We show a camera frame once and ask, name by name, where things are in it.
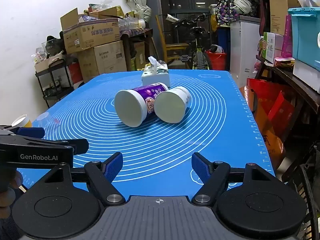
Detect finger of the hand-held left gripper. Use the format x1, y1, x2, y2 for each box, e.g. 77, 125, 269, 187
0, 124, 46, 140
0, 135, 89, 156

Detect printed open cardboard box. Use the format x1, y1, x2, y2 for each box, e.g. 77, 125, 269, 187
60, 7, 121, 54

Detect teal storage bin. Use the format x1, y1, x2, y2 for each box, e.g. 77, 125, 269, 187
287, 6, 320, 71

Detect yellow cardboard box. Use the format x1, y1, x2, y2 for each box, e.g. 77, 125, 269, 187
88, 3, 125, 20

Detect clear plastic bottles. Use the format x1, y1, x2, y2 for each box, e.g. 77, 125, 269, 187
118, 17, 147, 31

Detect dark wooden shelf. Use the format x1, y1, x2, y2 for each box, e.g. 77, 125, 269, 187
254, 54, 320, 180

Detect floral bag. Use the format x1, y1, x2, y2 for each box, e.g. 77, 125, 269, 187
215, 0, 241, 27

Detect person's left hand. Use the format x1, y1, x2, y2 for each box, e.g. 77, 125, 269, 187
0, 166, 24, 207

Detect red paper bag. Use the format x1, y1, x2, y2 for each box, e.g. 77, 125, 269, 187
246, 77, 296, 136

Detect tall cardboard box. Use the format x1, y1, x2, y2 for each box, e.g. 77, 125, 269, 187
268, 0, 301, 36

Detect white chest freezer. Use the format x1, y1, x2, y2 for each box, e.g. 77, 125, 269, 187
229, 15, 262, 88

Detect small cardboard box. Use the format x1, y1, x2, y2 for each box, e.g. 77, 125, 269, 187
33, 52, 66, 73

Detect purple paper cup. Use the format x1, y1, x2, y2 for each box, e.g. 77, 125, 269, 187
114, 82, 169, 128

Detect white green carton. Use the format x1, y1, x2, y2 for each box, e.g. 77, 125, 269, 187
262, 31, 284, 64

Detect grey cloth bundle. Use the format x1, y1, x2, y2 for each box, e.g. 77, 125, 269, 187
232, 0, 253, 14

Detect yellow cup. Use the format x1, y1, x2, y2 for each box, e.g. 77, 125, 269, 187
11, 114, 33, 128

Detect large plain cardboard box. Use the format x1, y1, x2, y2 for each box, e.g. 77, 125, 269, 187
77, 40, 128, 83

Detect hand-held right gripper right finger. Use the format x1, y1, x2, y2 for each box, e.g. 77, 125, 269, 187
191, 152, 285, 205

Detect red bucket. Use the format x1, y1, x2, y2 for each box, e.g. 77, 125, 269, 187
205, 49, 228, 71

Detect wooden chair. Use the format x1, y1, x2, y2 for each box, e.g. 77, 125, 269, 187
155, 14, 190, 64

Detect white paper cup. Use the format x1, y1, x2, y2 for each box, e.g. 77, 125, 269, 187
153, 86, 192, 124

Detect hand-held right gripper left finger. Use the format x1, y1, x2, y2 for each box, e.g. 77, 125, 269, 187
37, 152, 126, 205

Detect white tissue pack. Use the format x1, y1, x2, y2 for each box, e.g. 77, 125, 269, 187
141, 56, 170, 88

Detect clear plastic cup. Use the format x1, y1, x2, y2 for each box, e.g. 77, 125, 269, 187
35, 112, 52, 127

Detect dark wooden side table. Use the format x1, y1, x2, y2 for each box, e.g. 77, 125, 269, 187
119, 27, 154, 72

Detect black bicycle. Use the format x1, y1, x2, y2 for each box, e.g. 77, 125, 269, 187
164, 12, 213, 70

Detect white storage box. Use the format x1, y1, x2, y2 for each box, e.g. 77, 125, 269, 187
292, 59, 320, 93

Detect pink box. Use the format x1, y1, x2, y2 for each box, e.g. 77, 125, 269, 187
281, 14, 293, 58

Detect blue bin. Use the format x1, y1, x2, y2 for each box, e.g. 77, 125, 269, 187
216, 26, 231, 56

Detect black metal shelf rack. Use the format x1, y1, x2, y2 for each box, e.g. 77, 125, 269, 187
34, 57, 83, 109

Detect orange paper bag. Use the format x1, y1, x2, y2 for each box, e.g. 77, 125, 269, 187
239, 86, 286, 171

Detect blue silicone mat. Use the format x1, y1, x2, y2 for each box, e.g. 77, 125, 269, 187
16, 69, 277, 201

